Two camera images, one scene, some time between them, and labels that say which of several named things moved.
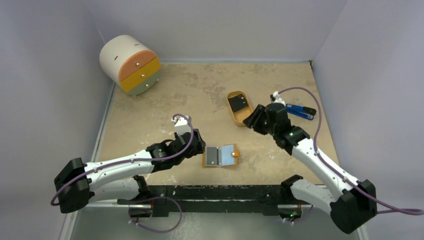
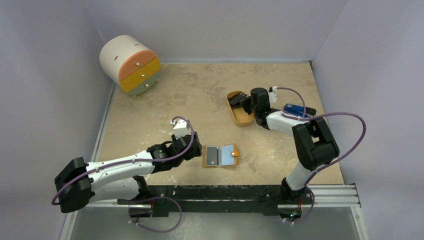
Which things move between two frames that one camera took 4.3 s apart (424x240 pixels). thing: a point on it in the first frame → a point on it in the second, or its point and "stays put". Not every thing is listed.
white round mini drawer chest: (126, 61) stays put
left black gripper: (199, 149) stays put
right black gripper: (259, 118) → (247, 103)
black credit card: (212, 156) stays put
